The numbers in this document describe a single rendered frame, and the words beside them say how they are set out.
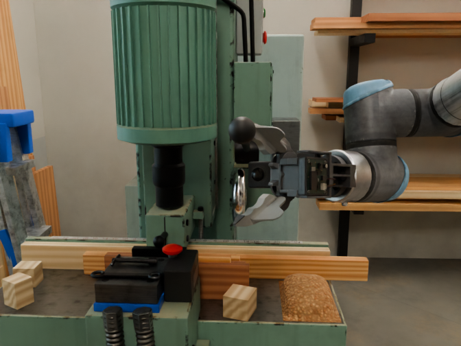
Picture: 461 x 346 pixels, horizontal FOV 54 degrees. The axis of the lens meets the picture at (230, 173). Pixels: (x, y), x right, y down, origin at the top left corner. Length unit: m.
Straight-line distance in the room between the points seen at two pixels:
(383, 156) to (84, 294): 0.57
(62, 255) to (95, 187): 2.39
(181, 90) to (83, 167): 2.63
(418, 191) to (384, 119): 2.02
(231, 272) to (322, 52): 2.45
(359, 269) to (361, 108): 0.29
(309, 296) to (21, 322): 0.46
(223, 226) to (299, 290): 0.33
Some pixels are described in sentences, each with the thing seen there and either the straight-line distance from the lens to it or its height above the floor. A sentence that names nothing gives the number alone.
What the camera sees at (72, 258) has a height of 0.92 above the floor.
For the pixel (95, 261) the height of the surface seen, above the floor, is 0.93.
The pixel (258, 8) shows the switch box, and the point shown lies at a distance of 1.07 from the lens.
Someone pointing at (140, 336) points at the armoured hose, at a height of 0.94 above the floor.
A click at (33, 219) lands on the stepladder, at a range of 1.72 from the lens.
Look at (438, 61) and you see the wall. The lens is 3.29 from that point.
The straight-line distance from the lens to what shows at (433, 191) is 2.88.
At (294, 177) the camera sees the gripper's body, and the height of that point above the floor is 1.12.
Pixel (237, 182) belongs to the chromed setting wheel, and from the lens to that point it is 0.91.
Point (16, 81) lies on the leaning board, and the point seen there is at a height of 1.24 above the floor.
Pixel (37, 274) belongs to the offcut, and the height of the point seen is 0.92.
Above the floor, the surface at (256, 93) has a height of 1.23.
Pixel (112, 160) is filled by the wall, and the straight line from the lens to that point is 3.25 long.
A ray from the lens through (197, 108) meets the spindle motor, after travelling 0.74.
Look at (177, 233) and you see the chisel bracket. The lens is 0.80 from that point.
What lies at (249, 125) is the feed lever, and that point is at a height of 1.21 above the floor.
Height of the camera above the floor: 1.27
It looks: 12 degrees down
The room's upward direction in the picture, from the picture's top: straight up
